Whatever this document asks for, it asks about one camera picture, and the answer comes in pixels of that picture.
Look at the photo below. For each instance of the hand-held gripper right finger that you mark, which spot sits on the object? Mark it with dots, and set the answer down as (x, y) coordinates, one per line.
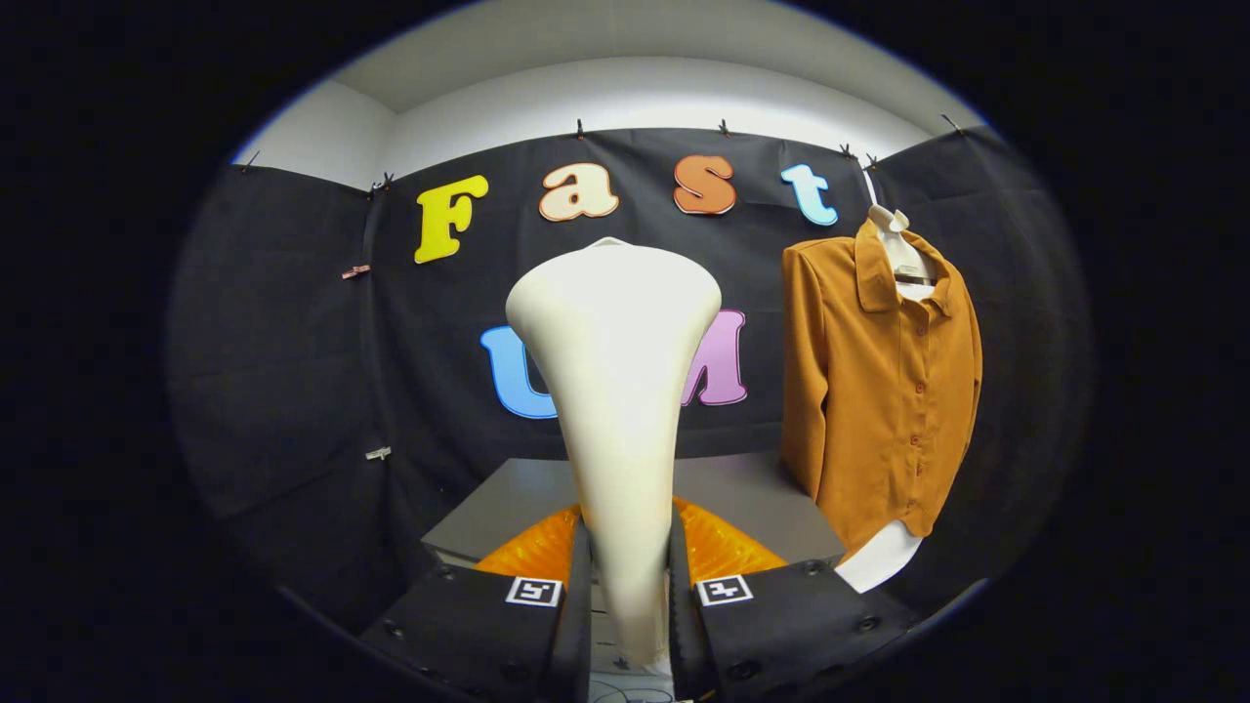
(791, 625)

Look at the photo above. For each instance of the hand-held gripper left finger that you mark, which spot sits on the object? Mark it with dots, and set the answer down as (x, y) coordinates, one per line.
(469, 625)

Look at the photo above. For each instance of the orange button shirt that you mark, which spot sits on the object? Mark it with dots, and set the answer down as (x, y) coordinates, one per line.
(879, 410)

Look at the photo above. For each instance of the white garment steamer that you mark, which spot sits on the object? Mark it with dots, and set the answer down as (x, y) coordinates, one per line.
(615, 371)

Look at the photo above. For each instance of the white mannequin torso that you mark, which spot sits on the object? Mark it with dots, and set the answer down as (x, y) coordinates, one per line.
(884, 557)

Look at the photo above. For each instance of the grey cabinet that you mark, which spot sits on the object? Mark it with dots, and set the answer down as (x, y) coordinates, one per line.
(508, 508)

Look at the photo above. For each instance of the black backdrop cloth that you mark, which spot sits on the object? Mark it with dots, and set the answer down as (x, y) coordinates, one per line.
(293, 391)

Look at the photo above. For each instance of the row of black clips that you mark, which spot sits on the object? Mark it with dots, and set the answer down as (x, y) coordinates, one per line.
(579, 128)

